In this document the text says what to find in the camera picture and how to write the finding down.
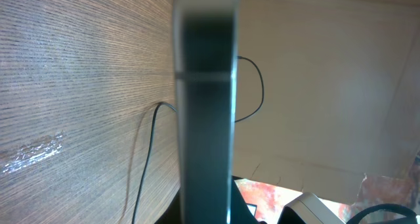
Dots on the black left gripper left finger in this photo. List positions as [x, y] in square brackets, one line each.
[172, 215]

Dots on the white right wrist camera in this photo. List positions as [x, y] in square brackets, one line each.
[308, 209]

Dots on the cyan screen smartphone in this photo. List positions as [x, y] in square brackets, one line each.
[204, 53]

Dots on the colourful wall poster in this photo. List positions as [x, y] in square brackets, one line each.
[267, 201]

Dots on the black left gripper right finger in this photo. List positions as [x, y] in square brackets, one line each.
[239, 212]

